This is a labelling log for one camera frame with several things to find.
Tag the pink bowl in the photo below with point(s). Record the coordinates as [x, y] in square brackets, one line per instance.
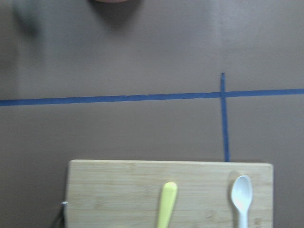
[110, 1]

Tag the bamboo cutting board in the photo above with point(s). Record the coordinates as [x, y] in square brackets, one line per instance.
[126, 194]

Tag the yellow plastic knife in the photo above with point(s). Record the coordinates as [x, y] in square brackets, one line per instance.
[166, 204]

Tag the white plastic spoon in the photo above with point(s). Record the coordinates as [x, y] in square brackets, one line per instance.
[241, 196]

